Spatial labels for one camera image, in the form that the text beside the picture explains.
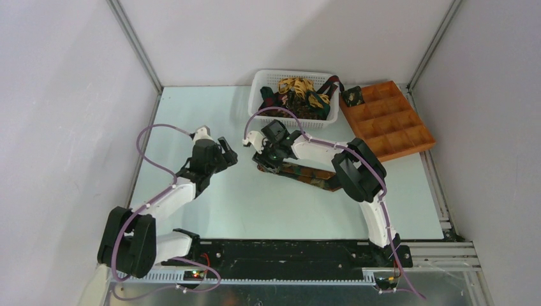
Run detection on dark floral patterned tie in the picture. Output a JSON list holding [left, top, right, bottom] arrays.
[[256, 162, 342, 192]]

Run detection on white plastic mesh basket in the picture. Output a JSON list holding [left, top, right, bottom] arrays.
[[248, 69, 344, 129]]

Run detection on orange compartment tray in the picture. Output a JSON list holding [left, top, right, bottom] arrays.
[[339, 81, 436, 162]]

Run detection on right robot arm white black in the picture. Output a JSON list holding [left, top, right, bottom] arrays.
[[242, 120, 400, 266]]

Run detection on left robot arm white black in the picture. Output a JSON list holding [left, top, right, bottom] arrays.
[[97, 137, 238, 278]]

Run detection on brown dark patterned tie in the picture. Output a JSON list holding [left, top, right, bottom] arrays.
[[259, 94, 326, 120]]

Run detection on green navy plaid tie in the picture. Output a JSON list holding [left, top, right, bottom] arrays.
[[258, 87, 330, 120]]

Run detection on red navy striped tie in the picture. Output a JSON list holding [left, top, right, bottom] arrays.
[[316, 75, 345, 99]]

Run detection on rolled dark patterned tie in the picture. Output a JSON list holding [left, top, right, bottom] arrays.
[[341, 86, 365, 107]]

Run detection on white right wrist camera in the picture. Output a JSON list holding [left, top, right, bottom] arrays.
[[242, 131, 266, 154]]

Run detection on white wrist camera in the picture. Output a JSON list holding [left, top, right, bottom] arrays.
[[190, 125, 214, 143], [242, 131, 266, 154]]

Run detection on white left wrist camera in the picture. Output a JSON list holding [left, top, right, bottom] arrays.
[[190, 125, 214, 143]]

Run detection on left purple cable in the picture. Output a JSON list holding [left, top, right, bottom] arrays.
[[110, 124, 223, 295]]

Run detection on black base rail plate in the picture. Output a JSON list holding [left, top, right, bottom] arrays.
[[168, 238, 413, 281]]

